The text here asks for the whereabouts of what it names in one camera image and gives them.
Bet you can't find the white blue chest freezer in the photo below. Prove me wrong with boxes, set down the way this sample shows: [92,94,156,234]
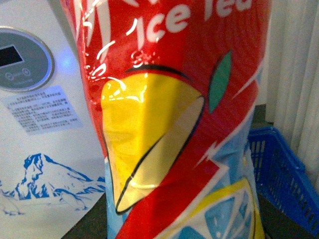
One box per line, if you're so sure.
[0,0,105,239]

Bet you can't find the oval grey temperature control panel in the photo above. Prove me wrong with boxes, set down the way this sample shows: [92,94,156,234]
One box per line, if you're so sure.
[0,26,55,92]

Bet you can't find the white vertical blinds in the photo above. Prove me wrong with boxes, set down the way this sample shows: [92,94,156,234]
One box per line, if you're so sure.
[265,0,319,170]

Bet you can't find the red ice tea bottle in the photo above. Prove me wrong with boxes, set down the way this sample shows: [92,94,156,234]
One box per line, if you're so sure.
[61,0,271,239]

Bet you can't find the blue plastic crate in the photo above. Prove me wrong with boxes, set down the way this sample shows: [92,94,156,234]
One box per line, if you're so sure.
[248,127,319,239]

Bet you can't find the pale blue instruction sticker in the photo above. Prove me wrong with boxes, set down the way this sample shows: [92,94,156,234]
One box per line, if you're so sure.
[1,86,83,135]

